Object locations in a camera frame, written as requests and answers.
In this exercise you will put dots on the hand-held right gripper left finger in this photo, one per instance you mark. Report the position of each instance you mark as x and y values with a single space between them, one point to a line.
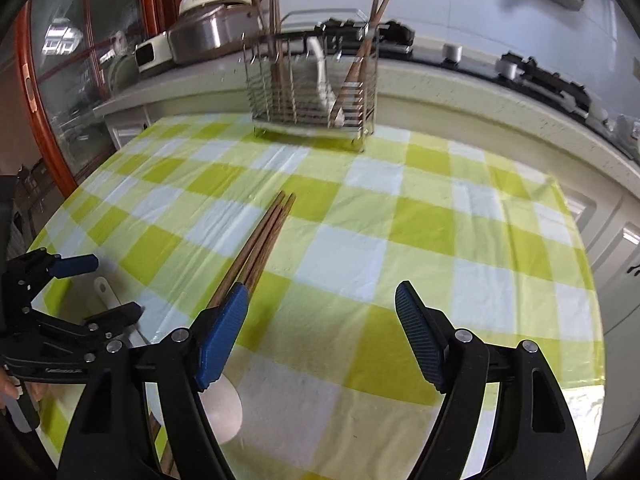
222 340

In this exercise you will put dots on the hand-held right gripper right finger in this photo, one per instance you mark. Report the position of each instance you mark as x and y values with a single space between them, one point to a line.
417 335

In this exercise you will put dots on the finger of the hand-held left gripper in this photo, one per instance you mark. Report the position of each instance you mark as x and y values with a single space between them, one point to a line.
75 265
117 316

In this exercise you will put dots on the white ceramic spoon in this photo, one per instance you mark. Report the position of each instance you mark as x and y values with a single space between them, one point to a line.
222 410
320 75

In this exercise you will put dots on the person's left hand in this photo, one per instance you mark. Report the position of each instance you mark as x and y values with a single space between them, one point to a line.
7 385

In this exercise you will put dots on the green white checked tablecloth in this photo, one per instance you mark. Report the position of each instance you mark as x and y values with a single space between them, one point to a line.
450 240

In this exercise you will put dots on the white lower cabinet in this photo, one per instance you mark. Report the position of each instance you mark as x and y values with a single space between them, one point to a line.
615 240

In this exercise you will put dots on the small white appliance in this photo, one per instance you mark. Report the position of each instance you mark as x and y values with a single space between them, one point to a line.
152 52

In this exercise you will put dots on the silver cooker with cream lid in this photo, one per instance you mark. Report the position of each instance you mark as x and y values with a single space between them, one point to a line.
210 30

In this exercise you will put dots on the wooden framed glass door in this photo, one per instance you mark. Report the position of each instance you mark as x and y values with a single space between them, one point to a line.
155 0

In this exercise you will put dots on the white stove knob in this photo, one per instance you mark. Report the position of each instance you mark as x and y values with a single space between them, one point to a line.
453 53
507 71

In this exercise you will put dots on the black glass gas stove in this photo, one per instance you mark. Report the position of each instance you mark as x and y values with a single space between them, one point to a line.
480 60

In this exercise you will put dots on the black burner grate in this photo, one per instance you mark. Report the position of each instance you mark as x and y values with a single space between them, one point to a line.
400 35
550 82

